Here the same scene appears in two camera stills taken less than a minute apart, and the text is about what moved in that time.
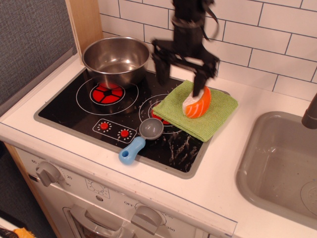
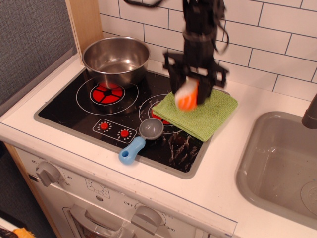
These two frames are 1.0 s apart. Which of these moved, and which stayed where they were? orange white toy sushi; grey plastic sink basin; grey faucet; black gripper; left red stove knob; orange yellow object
Moved: black gripper; orange white toy sushi
Stayed: grey plastic sink basin; grey faucet; left red stove knob; orange yellow object
